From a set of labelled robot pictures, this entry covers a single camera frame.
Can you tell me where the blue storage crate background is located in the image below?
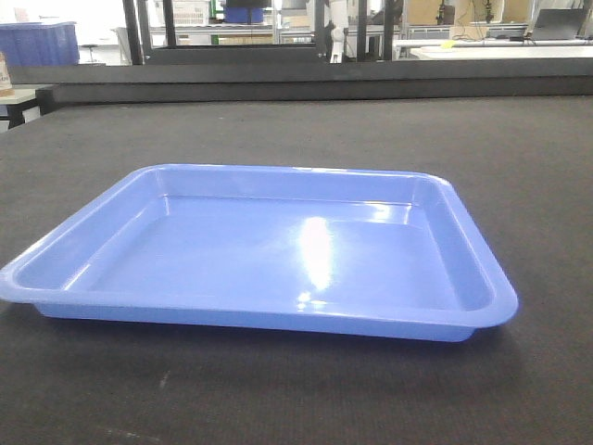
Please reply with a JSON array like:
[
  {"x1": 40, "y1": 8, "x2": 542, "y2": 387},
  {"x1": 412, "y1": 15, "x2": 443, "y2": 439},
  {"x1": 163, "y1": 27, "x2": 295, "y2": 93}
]
[{"x1": 1, "y1": 21, "x2": 80, "y2": 67}]

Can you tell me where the blue plastic tray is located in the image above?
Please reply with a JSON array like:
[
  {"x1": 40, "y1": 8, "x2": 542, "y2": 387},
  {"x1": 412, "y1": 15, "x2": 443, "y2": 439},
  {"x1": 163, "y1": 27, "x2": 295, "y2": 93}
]
[{"x1": 1, "y1": 164, "x2": 519, "y2": 342}]

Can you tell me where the white desk background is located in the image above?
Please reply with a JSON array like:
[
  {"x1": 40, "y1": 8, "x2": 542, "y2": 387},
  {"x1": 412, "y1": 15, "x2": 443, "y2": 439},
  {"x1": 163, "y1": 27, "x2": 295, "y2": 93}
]
[{"x1": 394, "y1": 39, "x2": 592, "y2": 60}]

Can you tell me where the black metal frame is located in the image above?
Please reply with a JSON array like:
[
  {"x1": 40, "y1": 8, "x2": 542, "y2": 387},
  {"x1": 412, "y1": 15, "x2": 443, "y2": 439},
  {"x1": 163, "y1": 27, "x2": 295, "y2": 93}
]
[{"x1": 121, "y1": 0, "x2": 399, "y2": 66}]

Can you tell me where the small side table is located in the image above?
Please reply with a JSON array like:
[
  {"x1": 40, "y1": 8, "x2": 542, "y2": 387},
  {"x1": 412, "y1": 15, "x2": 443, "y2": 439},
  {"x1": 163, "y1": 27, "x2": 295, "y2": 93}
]
[{"x1": 1, "y1": 88, "x2": 42, "y2": 132}]

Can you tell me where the black table edge rail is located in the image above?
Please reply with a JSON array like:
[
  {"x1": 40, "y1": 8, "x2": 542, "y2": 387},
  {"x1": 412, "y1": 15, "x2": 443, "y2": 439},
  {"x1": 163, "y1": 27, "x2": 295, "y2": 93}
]
[{"x1": 9, "y1": 58, "x2": 592, "y2": 104}]

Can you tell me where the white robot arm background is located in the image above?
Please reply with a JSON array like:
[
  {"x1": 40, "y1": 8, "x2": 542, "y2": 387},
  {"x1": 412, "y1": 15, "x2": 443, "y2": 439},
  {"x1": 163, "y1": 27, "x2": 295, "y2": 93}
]
[{"x1": 323, "y1": 0, "x2": 348, "y2": 64}]

